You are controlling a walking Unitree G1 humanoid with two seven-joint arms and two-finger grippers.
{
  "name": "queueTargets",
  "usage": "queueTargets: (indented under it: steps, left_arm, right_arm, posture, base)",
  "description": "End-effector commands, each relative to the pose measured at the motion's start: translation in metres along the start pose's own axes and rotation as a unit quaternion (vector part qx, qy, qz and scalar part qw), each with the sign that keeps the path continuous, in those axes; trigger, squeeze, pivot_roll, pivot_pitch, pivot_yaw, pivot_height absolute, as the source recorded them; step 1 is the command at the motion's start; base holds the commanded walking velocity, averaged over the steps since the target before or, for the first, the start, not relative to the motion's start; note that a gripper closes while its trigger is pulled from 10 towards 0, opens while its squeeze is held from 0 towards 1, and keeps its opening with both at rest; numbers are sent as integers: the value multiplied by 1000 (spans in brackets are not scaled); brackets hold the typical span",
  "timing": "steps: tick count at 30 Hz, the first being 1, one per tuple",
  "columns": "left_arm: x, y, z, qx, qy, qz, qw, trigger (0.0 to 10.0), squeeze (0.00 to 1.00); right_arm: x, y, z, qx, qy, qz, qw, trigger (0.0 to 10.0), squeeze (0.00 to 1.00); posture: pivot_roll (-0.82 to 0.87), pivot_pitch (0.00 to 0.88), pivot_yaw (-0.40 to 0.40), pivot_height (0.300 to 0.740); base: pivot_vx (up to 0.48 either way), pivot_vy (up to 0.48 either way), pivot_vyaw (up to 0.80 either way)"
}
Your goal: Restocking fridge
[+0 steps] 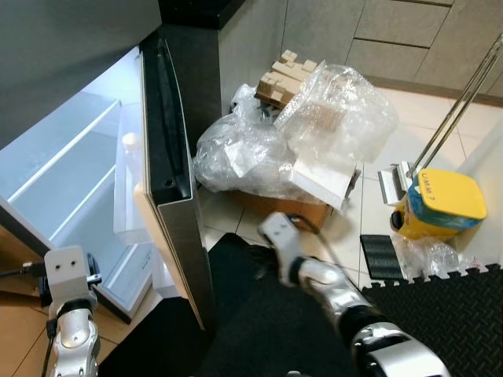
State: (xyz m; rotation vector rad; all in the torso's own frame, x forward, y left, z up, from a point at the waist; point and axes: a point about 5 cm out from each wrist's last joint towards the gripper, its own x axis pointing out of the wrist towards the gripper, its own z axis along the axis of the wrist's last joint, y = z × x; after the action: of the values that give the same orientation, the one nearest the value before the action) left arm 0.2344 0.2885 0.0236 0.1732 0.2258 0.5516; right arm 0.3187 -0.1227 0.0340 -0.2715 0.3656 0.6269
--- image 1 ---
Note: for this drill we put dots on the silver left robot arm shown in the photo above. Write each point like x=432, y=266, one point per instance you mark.
x=75, y=338

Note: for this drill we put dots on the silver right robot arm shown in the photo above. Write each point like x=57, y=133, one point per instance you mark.
x=330, y=290

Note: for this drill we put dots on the silver fridge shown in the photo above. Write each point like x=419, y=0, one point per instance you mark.
x=63, y=47

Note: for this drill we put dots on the yellow mop bucket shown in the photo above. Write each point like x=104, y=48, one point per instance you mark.
x=448, y=196

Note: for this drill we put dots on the small crumpled plastic bag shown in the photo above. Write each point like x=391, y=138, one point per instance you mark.
x=428, y=255

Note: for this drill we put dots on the black ribbed plastic tray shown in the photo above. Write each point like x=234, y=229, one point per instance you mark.
x=383, y=258

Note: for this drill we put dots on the black puzzle foam mat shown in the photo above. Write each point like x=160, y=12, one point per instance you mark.
x=448, y=330

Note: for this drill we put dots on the white flat foam board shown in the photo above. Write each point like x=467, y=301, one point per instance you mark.
x=326, y=181

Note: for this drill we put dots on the clear plastic bag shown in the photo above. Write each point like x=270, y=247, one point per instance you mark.
x=338, y=118

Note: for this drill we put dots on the grey kitchen cabinet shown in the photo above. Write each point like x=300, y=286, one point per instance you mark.
x=393, y=31

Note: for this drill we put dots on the large brown cardboard box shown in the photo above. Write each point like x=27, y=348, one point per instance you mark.
x=291, y=214

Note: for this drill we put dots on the brown cardboard packing insert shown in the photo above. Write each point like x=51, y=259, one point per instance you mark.
x=279, y=82

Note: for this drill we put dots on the white paper slip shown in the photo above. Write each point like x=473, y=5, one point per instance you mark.
x=233, y=159

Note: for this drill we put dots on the black kitchen countertop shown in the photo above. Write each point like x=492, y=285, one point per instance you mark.
x=200, y=12

